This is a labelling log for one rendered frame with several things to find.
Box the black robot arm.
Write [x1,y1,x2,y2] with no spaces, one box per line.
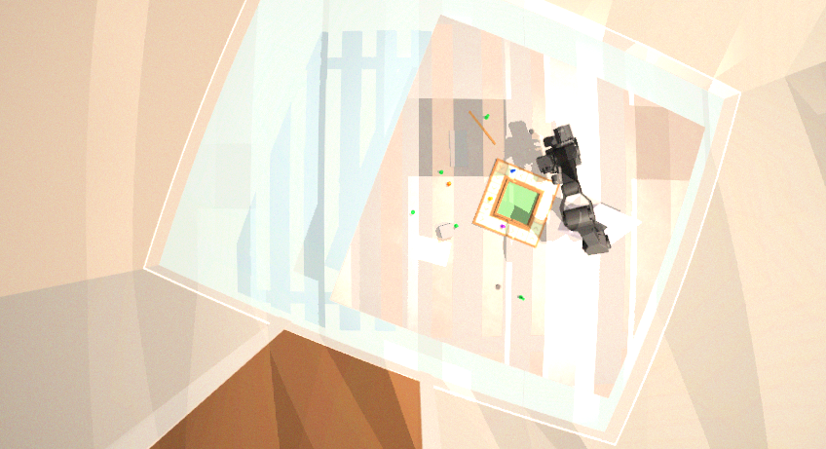
[536,124,612,255]

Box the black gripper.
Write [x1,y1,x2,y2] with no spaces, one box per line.
[543,135,563,185]

